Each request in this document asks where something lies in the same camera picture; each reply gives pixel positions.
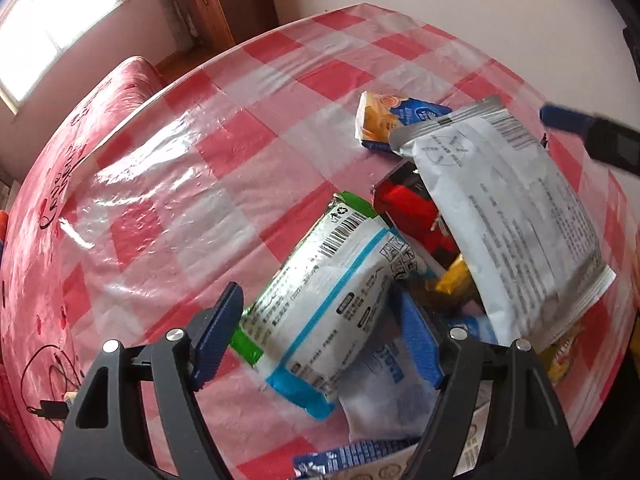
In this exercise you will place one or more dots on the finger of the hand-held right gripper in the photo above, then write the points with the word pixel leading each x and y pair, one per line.
pixel 610 140

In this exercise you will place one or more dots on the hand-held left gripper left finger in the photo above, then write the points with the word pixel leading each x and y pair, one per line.
pixel 217 340

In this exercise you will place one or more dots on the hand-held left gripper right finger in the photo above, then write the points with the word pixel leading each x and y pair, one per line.
pixel 420 345

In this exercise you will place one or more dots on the white milk pouch blue print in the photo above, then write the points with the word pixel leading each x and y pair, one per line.
pixel 380 395

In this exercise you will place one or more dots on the white green blue packet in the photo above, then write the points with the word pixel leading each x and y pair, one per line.
pixel 325 305

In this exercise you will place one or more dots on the grey snack bag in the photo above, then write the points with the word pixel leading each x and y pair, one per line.
pixel 500 220

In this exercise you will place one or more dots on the red snack bag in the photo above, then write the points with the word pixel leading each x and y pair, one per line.
pixel 405 205

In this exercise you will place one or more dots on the blue white wrapper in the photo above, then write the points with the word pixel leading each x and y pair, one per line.
pixel 475 327

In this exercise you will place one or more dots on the dark wrapper gold stripe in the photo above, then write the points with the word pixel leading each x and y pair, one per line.
pixel 455 275

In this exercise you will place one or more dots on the dark blue flattened carton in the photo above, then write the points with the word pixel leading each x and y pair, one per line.
pixel 345 457

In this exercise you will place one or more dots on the black charger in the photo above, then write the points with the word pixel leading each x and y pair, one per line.
pixel 52 408

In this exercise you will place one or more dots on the pink bed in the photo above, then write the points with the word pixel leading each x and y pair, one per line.
pixel 50 260

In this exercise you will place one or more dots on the red checkered tablecloth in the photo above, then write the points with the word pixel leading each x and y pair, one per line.
pixel 250 135

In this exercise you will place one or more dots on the small orange blue packet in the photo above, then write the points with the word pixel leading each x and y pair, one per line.
pixel 390 115

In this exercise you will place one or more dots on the brown wooden cabinet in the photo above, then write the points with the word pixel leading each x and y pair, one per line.
pixel 220 5

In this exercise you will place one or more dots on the window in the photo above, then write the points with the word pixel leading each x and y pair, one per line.
pixel 50 25

